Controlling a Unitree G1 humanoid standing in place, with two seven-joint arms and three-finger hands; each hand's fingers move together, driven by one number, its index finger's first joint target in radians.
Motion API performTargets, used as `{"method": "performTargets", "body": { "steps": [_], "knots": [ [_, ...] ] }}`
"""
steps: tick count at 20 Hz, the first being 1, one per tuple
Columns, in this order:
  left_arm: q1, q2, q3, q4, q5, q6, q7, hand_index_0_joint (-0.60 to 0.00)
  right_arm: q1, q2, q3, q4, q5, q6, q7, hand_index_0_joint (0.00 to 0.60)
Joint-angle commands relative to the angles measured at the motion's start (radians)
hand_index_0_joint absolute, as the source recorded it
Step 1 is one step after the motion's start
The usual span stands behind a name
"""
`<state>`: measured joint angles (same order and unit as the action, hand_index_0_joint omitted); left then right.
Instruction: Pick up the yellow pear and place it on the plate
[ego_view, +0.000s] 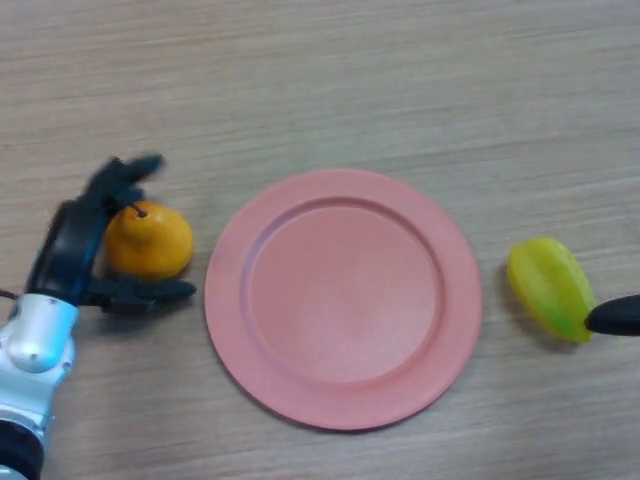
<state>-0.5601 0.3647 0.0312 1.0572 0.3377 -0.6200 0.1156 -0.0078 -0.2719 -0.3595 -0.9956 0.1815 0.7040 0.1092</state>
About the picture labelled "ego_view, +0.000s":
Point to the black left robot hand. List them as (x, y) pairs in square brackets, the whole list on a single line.
[(67, 250)]

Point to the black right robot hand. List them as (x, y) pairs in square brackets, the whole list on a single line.
[(617, 317)]

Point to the yellow pear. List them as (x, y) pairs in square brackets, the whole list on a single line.
[(150, 245)]

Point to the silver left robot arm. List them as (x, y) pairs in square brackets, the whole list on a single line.
[(35, 345)]

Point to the pink round plate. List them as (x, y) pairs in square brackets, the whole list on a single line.
[(345, 305)]

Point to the yellow-green starfruit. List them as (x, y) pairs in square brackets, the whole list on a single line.
[(550, 280)]

